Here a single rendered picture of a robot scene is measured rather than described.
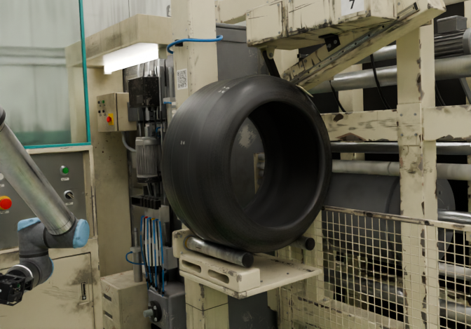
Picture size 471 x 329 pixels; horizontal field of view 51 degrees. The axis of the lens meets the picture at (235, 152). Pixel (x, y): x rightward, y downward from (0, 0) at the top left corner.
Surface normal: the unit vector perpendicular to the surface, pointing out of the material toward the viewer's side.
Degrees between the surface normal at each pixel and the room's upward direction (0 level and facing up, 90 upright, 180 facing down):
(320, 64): 90
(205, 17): 90
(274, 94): 79
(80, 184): 90
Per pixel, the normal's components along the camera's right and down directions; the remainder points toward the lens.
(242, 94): 0.09, -0.60
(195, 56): 0.61, 0.01
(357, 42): -0.79, 0.07
